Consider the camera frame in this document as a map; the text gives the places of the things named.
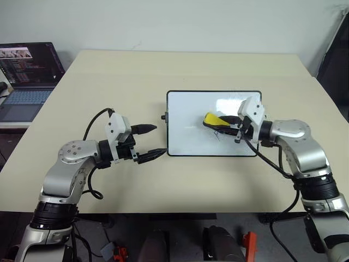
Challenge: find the tall orange part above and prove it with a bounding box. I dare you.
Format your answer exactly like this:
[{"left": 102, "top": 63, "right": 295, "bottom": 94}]
[{"left": 243, "top": 231, "right": 257, "bottom": 262}]

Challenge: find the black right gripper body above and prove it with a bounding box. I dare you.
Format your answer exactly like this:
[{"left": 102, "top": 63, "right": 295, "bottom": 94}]
[{"left": 234, "top": 116, "right": 255, "bottom": 144}]

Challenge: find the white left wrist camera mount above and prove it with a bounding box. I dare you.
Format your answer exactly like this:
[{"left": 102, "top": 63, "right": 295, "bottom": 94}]
[{"left": 105, "top": 112, "right": 132, "bottom": 164}]

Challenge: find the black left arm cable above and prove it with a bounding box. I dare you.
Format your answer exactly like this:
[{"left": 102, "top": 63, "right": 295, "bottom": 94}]
[{"left": 81, "top": 108, "right": 115, "bottom": 200}]

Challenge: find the small orange part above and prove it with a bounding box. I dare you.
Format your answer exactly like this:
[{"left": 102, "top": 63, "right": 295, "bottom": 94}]
[{"left": 112, "top": 246, "right": 129, "bottom": 262}]

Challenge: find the open laptop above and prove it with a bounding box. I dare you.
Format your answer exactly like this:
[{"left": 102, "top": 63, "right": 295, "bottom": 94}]
[{"left": 0, "top": 41, "right": 66, "bottom": 123}]

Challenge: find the grey small block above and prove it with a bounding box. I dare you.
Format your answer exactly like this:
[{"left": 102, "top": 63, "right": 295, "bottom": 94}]
[{"left": 100, "top": 242, "right": 116, "bottom": 259}]

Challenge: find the yellow and black eraser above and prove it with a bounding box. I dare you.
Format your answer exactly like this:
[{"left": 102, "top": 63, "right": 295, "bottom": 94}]
[{"left": 202, "top": 111, "right": 237, "bottom": 135}]

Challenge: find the tall black object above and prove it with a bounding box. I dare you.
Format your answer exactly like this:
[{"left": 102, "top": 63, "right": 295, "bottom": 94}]
[{"left": 316, "top": 7, "right": 349, "bottom": 124}]

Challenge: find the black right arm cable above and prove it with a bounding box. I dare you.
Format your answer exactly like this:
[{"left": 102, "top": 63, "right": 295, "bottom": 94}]
[{"left": 243, "top": 138, "right": 301, "bottom": 214}]

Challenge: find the black-framed whiteboard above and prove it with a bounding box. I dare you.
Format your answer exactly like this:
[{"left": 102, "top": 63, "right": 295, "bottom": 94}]
[{"left": 162, "top": 90, "right": 263, "bottom": 158}]

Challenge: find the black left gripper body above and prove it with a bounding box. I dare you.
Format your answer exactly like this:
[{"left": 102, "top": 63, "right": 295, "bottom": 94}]
[{"left": 117, "top": 132, "right": 139, "bottom": 162}]

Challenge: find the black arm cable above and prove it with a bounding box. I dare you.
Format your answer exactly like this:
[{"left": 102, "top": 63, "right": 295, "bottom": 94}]
[
  {"left": 243, "top": 138, "right": 301, "bottom": 214},
  {"left": 81, "top": 108, "right": 115, "bottom": 200}
]

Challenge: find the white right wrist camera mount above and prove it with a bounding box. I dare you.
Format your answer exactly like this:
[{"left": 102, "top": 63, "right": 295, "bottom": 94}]
[{"left": 237, "top": 96, "right": 267, "bottom": 144}]

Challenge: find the dark brown rounded shape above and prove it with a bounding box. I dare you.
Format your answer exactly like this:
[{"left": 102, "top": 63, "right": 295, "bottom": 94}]
[{"left": 138, "top": 230, "right": 176, "bottom": 262}]

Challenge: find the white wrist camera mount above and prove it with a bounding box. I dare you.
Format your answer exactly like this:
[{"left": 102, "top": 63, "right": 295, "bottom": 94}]
[
  {"left": 237, "top": 96, "right": 267, "bottom": 144},
  {"left": 105, "top": 112, "right": 132, "bottom": 164}
]

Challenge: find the black table frame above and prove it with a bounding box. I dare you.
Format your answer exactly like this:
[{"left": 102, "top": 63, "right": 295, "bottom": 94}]
[{"left": 75, "top": 212, "right": 310, "bottom": 225}]

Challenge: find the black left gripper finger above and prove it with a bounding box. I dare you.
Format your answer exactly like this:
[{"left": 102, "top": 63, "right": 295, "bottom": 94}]
[
  {"left": 130, "top": 124, "right": 158, "bottom": 135},
  {"left": 137, "top": 148, "right": 167, "bottom": 165}
]

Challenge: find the black floor cable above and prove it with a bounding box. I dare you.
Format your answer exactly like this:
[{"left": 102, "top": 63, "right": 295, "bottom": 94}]
[{"left": 269, "top": 219, "right": 299, "bottom": 262}]

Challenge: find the black rounded shape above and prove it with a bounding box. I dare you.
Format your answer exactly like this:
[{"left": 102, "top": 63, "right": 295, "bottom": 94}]
[{"left": 202, "top": 225, "right": 246, "bottom": 262}]

